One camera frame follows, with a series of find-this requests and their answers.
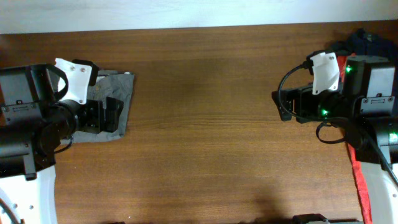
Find red garment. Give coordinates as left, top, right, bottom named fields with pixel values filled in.
left=337, top=53, right=373, bottom=224

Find dark navy garment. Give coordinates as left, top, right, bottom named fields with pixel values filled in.
left=326, top=29, right=397, bottom=63

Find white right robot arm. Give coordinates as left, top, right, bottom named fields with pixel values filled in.
left=272, top=52, right=397, bottom=223

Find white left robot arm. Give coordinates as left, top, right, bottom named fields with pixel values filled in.
left=1, top=60, right=124, bottom=223

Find grey cargo shorts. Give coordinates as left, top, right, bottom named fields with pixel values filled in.
left=72, top=70, right=134, bottom=143

